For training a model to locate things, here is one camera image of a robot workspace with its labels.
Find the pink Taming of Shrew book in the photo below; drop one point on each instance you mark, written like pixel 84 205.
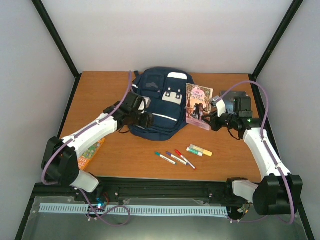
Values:
pixel 198 104

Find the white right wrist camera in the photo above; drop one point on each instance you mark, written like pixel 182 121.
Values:
pixel 218 102

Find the dark blue castle cover book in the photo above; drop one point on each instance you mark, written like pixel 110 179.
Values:
pixel 231 98

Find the yellow highlighter pen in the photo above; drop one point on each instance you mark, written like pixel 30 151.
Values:
pixel 203 151

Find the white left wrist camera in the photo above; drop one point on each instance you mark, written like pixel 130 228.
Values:
pixel 144 104

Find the orange treehouse book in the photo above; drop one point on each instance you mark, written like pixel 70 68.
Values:
pixel 89 154

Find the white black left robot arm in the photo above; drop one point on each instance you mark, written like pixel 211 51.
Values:
pixel 60 162

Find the green capped marker pen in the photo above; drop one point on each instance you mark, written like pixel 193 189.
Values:
pixel 165 158

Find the light blue slotted cable duct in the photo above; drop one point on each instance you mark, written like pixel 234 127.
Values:
pixel 137 210

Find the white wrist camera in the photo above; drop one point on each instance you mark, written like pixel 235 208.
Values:
pixel 218 102
pixel 144 104

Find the navy blue student backpack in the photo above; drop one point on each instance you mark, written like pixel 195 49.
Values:
pixel 167 90

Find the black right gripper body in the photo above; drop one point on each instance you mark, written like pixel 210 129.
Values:
pixel 217 126

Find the red capped marker pen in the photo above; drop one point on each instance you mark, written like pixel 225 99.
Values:
pixel 187 161

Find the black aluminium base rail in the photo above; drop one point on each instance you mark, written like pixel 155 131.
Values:
pixel 162 188

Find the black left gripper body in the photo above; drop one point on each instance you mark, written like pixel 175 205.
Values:
pixel 145 123

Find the purple capped marker pen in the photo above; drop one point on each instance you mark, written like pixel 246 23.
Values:
pixel 176 158

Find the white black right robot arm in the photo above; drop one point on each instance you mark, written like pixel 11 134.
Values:
pixel 256 138

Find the green label glue stick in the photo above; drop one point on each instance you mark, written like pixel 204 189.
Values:
pixel 193 151

